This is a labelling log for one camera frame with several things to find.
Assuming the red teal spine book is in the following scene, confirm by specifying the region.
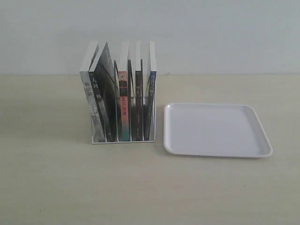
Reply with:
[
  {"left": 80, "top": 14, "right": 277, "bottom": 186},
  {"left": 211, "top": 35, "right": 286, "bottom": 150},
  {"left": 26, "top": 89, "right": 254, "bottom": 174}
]
[{"left": 118, "top": 41, "right": 130, "bottom": 141}]

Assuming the black grey spine book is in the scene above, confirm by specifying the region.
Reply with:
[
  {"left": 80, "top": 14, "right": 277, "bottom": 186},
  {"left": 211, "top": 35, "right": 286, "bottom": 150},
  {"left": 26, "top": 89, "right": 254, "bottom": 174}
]
[{"left": 89, "top": 42, "right": 117, "bottom": 142}]

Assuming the dark brown spine book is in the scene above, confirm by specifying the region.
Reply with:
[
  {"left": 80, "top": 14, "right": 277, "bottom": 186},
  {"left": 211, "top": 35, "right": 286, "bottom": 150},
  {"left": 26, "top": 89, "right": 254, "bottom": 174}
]
[{"left": 133, "top": 41, "right": 143, "bottom": 141}]

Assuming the dark blue spine book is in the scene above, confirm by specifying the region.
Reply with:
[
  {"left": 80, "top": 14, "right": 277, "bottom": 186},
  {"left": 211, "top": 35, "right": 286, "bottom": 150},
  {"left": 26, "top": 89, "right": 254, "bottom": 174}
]
[{"left": 144, "top": 41, "right": 157, "bottom": 141}]

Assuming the grey marbled white book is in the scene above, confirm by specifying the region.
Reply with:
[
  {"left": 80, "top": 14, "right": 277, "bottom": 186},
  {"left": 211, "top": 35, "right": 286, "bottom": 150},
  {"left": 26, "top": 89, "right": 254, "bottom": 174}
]
[{"left": 79, "top": 41, "right": 106, "bottom": 143}]

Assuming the white wire book rack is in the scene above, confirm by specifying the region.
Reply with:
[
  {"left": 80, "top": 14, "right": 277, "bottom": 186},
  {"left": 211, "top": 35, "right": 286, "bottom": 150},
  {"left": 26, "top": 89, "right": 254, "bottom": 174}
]
[{"left": 92, "top": 59, "right": 156, "bottom": 144}]

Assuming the white plastic tray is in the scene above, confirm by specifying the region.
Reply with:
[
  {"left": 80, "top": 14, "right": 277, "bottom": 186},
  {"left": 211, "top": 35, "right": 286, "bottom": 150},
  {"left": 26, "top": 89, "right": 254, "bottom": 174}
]
[{"left": 164, "top": 103, "right": 273, "bottom": 158}]

